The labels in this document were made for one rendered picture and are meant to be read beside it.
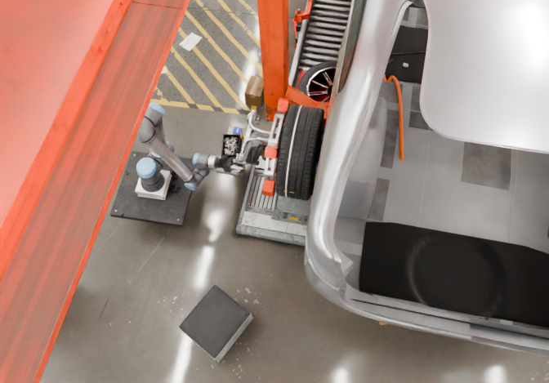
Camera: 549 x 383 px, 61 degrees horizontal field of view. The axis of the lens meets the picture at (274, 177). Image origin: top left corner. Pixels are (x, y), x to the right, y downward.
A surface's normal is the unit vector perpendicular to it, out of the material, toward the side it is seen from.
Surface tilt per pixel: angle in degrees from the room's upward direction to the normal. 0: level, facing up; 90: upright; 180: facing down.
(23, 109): 0
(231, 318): 0
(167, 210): 0
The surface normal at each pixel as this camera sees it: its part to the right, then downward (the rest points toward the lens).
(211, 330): -0.03, -0.45
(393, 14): -0.29, -0.39
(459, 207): -0.10, -0.10
